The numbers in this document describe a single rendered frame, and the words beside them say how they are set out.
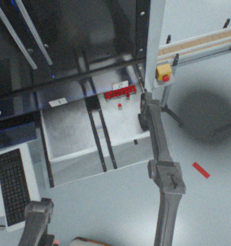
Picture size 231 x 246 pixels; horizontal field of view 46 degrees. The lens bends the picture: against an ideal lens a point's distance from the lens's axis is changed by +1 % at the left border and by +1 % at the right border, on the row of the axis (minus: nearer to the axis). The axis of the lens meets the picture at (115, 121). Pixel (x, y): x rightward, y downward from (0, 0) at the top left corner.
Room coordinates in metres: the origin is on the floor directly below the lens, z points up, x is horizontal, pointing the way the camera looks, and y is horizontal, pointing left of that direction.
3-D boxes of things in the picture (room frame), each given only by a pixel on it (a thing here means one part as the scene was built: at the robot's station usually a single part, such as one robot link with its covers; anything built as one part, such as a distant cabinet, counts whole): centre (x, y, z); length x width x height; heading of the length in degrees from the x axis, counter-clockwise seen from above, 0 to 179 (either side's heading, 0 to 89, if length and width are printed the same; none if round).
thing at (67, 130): (0.57, 0.27, 0.90); 0.34 x 0.26 x 0.04; 6
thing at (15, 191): (0.31, 0.61, 0.82); 0.40 x 0.14 x 0.02; 10
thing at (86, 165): (0.52, 0.09, 0.87); 0.70 x 0.48 x 0.02; 96
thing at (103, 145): (0.43, 0.09, 0.91); 0.14 x 0.03 x 0.06; 5
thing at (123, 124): (0.61, -0.07, 0.90); 0.34 x 0.26 x 0.04; 6
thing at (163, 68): (0.75, -0.30, 1.00); 0.08 x 0.07 x 0.07; 6
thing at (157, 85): (0.79, -0.31, 0.87); 0.14 x 0.13 x 0.02; 6
